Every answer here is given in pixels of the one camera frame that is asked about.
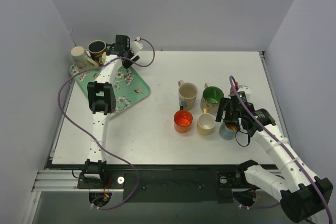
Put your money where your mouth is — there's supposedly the white mug green inside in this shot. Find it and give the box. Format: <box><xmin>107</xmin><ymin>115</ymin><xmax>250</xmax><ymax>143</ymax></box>
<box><xmin>200</xmin><ymin>83</ymin><xmax>224</xmax><ymax>115</ymax></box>

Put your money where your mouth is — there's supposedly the blue butterfly mug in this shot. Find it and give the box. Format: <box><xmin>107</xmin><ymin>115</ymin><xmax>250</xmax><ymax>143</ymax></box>
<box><xmin>219</xmin><ymin>122</ymin><xmax>238</xmax><ymax>140</ymax></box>

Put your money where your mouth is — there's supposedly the yellow mug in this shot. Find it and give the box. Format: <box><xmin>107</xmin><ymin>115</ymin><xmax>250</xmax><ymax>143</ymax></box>
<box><xmin>197</xmin><ymin>108</ymin><xmax>216</xmax><ymax>135</ymax></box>

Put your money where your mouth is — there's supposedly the cream floral mug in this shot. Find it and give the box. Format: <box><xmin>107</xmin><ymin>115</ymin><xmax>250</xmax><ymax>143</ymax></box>
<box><xmin>178</xmin><ymin>80</ymin><xmax>198</xmax><ymax>111</ymax></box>

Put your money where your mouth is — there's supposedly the orange mug black handle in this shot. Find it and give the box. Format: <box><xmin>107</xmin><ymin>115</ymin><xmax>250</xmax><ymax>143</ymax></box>
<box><xmin>173</xmin><ymin>106</ymin><xmax>193</xmax><ymax>133</ymax></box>

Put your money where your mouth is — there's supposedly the pink patterned mug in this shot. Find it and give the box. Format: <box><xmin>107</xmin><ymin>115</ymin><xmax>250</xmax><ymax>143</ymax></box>
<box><xmin>229</xmin><ymin>83</ymin><xmax>239</xmax><ymax>96</ymax></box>

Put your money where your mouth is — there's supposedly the light green faceted mug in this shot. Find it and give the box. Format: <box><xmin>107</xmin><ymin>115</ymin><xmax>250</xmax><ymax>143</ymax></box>
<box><xmin>99</xmin><ymin>52</ymin><xmax>106</xmax><ymax>66</ymax></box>

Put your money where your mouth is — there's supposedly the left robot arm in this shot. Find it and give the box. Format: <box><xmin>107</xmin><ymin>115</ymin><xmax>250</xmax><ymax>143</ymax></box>
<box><xmin>82</xmin><ymin>35</ymin><xmax>143</xmax><ymax>188</ymax></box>

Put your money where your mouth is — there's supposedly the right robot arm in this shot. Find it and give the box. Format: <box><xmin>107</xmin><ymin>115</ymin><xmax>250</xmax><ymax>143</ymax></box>
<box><xmin>216</xmin><ymin>92</ymin><xmax>333</xmax><ymax>223</ymax></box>

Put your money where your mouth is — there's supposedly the black mug orange pattern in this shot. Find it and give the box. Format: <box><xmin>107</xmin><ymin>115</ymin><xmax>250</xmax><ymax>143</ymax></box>
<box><xmin>88</xmin><ymin>40</ymin><xmax>107</xmax><ymax>64</ymax></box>

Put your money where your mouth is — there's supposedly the beige tall mug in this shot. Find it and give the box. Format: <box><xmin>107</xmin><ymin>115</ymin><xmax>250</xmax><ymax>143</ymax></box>
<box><xmin>70</xmin><ymin>46</ymin><xmax>98</xmax><ymax>70</ymax></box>

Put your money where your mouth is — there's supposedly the green floral serving tray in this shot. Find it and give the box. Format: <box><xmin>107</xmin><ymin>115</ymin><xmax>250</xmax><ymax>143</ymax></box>
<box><xmin>75</xmin><ymin>67</ymin><xmax>150</xmax><ymax>117</ymax></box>

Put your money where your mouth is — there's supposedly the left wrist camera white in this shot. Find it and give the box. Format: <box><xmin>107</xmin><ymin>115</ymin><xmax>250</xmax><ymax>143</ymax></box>
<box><xmin>130</xmin><ymin>40</ymin><xmax>144</xmax><ymax>54</ymax></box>

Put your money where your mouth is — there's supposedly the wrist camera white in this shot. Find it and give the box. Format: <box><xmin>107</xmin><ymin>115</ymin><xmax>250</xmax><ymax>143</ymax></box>
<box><xmin>237</xmin><ymin>85</ymin><xmax>251</xmax><ymax>100</ymax></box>
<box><xmin>130</xmin><ymin>40</ymin><xmax>144</xmax><ymax>54</ymax></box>

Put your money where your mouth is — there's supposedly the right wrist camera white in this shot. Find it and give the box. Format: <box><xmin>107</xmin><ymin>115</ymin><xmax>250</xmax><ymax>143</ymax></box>
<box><xmin>237</xmin><ymin>85</ymin><xmax>251</xmax><ymax>100</ymax></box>

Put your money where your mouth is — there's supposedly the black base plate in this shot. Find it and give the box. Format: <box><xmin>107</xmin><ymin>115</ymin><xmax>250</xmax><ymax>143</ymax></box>
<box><xmin>76</xmin><ymin>164</ymin><xmax>267</xmax><ymax>204</ymax></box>

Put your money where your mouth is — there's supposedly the aluminium frame rail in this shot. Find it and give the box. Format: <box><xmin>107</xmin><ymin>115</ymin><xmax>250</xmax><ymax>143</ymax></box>
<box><xmin>31</xmin><ymin>170</ymin><xmax>314</xmax><ymax>193</ymax></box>

